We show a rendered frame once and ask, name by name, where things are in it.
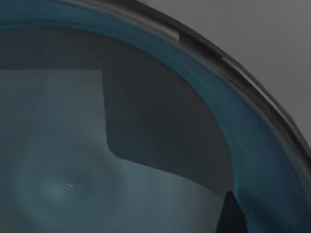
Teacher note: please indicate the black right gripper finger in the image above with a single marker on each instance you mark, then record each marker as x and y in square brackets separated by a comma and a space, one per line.
[230, 216]

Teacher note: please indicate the blue bowl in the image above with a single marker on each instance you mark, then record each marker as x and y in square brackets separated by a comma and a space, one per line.
[73, 145]

